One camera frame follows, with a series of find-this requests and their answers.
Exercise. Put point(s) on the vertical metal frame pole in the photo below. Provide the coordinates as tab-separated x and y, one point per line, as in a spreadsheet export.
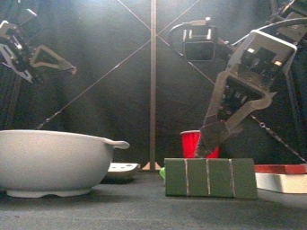
152	90

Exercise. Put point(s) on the large white bowl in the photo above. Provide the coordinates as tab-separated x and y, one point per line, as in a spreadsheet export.
48	161

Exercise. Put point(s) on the bright green toy peas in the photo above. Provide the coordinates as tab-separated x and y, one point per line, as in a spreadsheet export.
161	173

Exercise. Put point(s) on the green box with white stripes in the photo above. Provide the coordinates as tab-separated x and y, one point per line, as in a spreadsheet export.
211	178

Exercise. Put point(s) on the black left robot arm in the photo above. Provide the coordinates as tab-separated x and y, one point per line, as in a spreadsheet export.
17	9

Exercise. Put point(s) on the red plastic cup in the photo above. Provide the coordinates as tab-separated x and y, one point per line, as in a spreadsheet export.
189	143

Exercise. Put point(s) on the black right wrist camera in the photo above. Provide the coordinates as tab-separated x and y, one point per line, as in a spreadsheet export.
197	45

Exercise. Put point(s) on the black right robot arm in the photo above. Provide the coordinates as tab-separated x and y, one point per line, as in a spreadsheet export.
291	18

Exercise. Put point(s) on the red and white flat box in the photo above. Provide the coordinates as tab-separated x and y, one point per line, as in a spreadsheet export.
283	179

